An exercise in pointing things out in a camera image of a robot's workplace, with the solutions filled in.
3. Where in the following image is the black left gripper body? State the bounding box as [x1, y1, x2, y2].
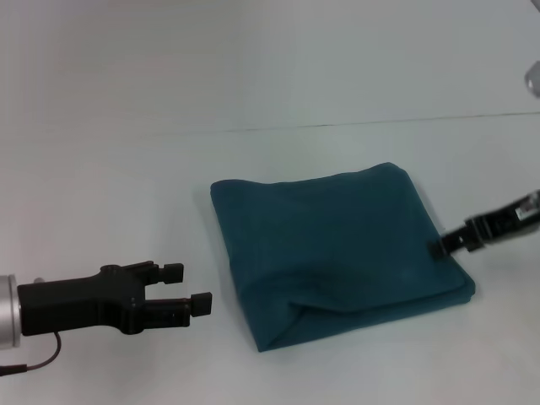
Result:
[16, 261, 149, 337]

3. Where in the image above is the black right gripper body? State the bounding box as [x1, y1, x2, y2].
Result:
[463, 189, 540, 252]

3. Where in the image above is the teal blue t-shirt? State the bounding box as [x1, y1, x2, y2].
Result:
[209, 161, 478, 354]

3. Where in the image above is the thin left gripper cable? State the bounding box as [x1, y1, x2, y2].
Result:
[0, 332, 64, 376]

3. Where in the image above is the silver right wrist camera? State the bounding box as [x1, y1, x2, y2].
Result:
[524, 60, 540, 98]

